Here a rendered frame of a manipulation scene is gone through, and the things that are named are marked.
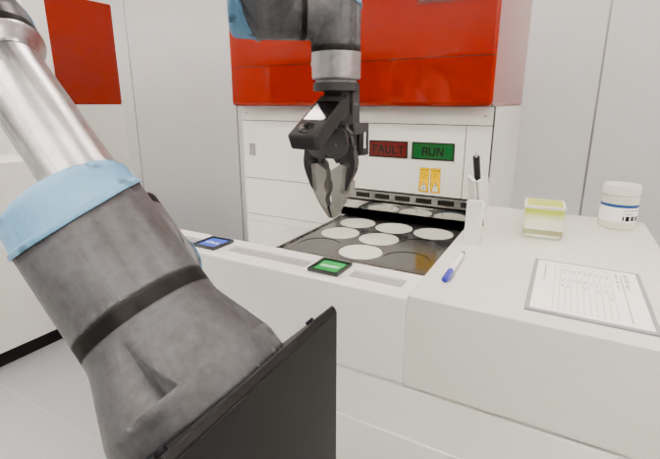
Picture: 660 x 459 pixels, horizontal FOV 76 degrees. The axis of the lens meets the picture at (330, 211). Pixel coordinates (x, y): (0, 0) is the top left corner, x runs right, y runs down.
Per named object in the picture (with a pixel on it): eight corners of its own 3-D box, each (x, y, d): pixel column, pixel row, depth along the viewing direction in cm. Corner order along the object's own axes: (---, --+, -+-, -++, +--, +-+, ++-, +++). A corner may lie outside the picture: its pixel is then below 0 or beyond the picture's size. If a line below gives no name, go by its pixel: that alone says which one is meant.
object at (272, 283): (186, 287, 97) (180, 228, 94) (421, 353, 72) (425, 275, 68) (151, 304, 89) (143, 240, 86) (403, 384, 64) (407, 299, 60)
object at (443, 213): (336, 225, 137) (336, 196, 135) (477, 246, 117) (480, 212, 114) (333, 226, 136) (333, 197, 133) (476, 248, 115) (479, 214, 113)
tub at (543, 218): (522, 227, 93) (524, 197, 91) (560, 231, 90) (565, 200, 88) (521, 237, 86) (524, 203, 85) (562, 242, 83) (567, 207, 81)
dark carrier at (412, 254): (347, 216, 129) (347, 214, 129) (463, 232, 113) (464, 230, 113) (282, 250, 100) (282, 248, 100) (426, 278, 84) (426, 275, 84)
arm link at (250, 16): (222, -55, 55) (306, -51, 57) (230, 8, 66) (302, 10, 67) (223, -5, 53) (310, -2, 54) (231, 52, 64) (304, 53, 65)
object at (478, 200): (467, 235, 87) (471, 170, 84) (486, 238, 86) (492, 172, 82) (460, 243, 82) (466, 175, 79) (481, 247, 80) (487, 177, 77)
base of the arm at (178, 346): (145, 465, 24) (53, 324, 26) (105, 488, 34) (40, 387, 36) (311, 322, 35) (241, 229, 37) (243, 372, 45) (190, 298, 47)
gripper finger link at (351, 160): (358, 191, 67) (358, 134, 64) (354, 193, 65) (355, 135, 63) (331, 188, 69) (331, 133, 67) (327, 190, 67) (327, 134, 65)
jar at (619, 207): (595, 220, 98) (602, 180, 96) (632, 224, 95) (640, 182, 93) (597, 228, 92) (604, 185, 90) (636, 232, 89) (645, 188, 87)
